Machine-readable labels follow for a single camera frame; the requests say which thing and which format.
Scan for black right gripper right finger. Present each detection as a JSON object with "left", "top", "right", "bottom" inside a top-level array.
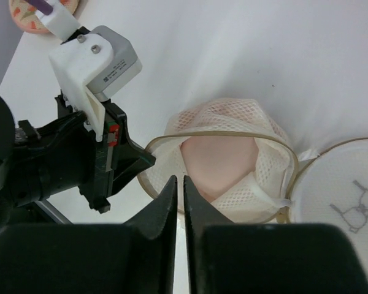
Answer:
[{"left": 183, "top": 176, "right": 368, "bottom": 293}]

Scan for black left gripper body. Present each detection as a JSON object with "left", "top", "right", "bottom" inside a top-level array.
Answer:
[{"left": 15, "top": 94, "right": 126, "bottom": 213}]

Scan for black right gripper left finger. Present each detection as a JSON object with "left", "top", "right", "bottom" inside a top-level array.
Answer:
[{"left": 0, "top": 176, "right": 177, "bottom": 293}]

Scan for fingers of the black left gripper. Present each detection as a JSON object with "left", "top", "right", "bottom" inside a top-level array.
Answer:
[{"left": 113, "top": 122, "right": 156, "bottom": 197}]

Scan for pale pink bra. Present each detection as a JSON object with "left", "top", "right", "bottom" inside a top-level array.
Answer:
[{"left": 180, "top": 136, "right": 259, "bottom": 202}]

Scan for beige round glasses laundry bag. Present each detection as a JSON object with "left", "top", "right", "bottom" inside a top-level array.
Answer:
[{"left": 138, "top": 98, "right": 368, "bottom": 273}]

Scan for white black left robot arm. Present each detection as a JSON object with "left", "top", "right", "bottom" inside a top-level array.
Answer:
[{"left": 0, "top": 95, "right": 156, "bottom": 229}]

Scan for floral peanut-shaped laundry bag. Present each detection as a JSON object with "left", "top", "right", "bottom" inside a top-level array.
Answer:
[{"left": 8, "top": 0, "right": 79, "bottom": 34}]

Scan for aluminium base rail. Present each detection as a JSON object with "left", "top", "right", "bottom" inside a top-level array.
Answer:
[{"left": 34, "top": 200, "right": 72, "bottom": 224}]

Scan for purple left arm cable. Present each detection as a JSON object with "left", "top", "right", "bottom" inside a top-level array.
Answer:
[{"left": 27, "top": 0, "right": 55, "bottom": 16}]

